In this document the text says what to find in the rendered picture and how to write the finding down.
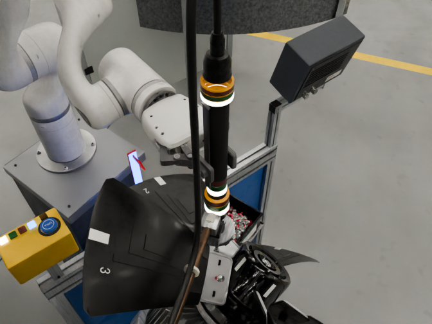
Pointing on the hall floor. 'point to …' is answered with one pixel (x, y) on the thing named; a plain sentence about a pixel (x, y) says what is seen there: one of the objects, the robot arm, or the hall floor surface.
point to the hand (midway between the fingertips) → (216, 162)
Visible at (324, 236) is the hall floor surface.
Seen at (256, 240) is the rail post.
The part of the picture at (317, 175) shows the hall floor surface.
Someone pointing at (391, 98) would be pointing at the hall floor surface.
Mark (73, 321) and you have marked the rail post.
